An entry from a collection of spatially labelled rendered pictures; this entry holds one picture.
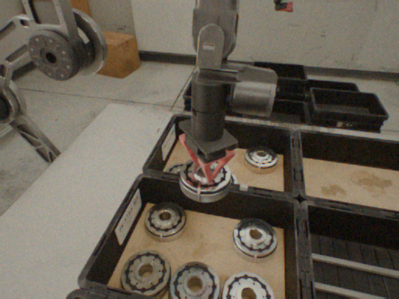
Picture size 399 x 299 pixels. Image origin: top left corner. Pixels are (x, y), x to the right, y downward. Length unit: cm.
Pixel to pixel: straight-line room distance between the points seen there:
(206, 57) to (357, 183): 67
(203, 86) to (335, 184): 61
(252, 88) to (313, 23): 326
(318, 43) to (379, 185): 290
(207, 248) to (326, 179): 43
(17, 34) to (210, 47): 82
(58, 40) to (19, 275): 63
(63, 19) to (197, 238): 67
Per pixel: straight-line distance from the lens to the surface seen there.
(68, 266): 89
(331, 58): 381
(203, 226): 72
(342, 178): 94
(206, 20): 41
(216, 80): 41
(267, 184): 84
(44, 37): 90
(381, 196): 94
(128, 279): 64
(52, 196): 108
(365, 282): 75
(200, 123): 44
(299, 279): 57
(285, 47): 370
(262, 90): 41
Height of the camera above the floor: 142
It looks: 39 degrees down
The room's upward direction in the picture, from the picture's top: straight up
